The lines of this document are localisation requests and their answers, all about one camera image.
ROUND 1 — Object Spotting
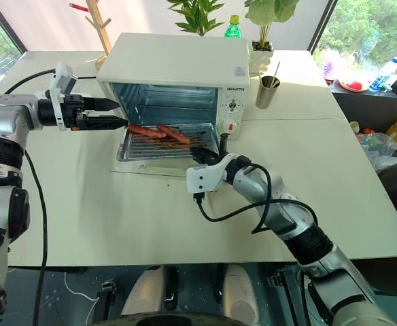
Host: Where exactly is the clear bottle blue label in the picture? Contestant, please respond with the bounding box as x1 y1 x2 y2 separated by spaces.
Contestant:
368 56 397 94

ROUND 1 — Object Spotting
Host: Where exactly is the silver metal baking tray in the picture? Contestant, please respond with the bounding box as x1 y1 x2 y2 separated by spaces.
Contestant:
116 122 221 163

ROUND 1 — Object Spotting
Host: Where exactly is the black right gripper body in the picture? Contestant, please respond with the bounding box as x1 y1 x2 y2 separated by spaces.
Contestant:
192 151 224 167

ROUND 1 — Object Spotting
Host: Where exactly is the white toaster oven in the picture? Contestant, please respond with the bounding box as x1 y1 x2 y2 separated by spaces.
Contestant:
96 32 252 134

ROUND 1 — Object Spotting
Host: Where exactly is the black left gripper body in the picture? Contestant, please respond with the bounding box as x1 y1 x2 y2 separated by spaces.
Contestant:
63 94 88 133

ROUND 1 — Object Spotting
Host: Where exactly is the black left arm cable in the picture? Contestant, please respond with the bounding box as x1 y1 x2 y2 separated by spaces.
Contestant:
3 68 57 326

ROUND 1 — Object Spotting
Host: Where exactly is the green broad-leaf plant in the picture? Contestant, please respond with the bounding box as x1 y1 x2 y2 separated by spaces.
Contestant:
243 0 302 52

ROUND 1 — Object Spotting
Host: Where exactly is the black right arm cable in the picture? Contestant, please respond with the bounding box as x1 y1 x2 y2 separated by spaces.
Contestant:
193 163 319 236

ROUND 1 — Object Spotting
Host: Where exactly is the wooden coat stand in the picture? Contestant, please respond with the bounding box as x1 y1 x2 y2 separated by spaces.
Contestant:
84 0 114 72

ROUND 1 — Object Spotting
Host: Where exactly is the steel cup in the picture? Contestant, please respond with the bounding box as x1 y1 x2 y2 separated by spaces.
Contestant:
255 75 282 110

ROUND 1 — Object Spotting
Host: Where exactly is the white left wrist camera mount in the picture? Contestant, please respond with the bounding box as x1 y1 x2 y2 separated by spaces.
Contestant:
48 62 74 132

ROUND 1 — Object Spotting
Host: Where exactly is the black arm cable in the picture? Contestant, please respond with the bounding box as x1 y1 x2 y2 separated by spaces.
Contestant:
193 163 319 236
3 68 57 326

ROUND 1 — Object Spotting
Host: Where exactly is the clear plastic bag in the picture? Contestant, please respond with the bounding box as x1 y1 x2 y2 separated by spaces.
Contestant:
356 131 397 171

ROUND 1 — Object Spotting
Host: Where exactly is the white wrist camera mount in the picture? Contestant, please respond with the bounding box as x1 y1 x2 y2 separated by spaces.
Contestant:
48 62 74 132
186 152 241 195

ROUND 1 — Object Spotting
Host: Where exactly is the glass toaster oven door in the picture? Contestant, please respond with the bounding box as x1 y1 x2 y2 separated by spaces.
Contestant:
111 134 222 178

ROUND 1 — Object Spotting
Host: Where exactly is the green plastic bottle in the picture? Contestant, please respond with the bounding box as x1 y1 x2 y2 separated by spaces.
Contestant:
223 14 245 39

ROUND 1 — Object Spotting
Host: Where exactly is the red round dish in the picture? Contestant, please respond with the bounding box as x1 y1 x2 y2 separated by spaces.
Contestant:
339 75 370 93

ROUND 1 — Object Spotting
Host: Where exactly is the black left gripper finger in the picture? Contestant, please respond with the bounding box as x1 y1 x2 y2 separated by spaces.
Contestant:
84 115 129 132
82 97 120 111

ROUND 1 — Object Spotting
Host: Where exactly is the beige rounded robot leg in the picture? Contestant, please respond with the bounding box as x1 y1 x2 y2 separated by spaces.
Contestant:
220 263 261 326
121 264 166 317

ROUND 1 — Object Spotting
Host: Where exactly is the green narrow-leaf plant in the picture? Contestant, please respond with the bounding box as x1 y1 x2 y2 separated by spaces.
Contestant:
167 0 225 37

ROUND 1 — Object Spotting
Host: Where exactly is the red sausage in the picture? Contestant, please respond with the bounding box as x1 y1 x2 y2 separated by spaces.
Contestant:
127 123 169 140
156 124 192 147

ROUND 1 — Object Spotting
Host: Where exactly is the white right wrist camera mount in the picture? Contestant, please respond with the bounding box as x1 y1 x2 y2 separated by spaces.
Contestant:
186 152 241 195

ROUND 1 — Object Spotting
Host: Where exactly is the white plant pot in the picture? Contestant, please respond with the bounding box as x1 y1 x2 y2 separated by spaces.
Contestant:
248 40 275 78

